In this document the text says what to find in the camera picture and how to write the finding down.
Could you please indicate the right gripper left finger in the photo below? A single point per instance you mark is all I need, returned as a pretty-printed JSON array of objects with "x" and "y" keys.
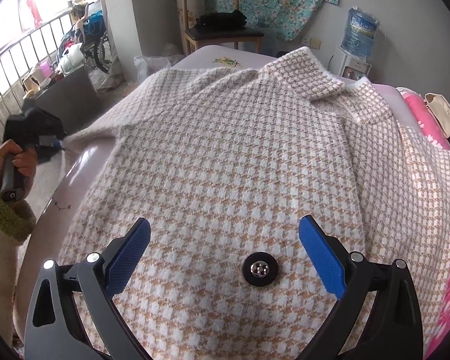
[{"x": 54, "y": 329}]

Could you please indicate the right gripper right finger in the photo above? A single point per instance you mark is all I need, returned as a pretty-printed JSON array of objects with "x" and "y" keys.
[{"x": 376, "y": 315}]

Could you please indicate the beige houndstooth coat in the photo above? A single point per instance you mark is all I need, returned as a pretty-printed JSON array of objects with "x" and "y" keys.
[{"x": 223, "y": 164}]

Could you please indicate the green sleeve forearm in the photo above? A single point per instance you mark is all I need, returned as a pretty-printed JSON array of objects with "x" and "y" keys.
[{"x": 17, "y": 220}]

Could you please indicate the black clothing on chair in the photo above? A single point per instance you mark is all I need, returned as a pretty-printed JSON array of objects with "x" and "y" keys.
[{"x": 221, "y": 21}]

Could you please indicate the person's left hand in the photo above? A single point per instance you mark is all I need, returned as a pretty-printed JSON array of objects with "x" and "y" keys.
[{"x": 26, "y": 161}]

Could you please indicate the dark cabinet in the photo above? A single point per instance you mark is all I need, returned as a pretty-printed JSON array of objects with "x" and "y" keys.
[{"x": 72, "y": 99}]

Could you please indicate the metal window railing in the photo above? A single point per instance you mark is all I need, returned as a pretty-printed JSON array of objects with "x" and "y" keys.
[{"x": 19, "y": 58}]

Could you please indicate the white plastic bag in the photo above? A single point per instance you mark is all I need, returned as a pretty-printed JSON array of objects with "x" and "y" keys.
[{"x": 148, "y": 65}]

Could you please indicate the cream jacket on bed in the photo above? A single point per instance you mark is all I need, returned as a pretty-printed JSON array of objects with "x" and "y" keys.
[{"x": 440, "y": 108}]

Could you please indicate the wooden chair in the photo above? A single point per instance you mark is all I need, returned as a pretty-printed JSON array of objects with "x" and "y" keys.
[{"x": 193, "y": 37}]

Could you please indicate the white water dispenser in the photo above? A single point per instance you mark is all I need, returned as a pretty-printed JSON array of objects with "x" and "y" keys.
[{"x": 347, "y": 66}]

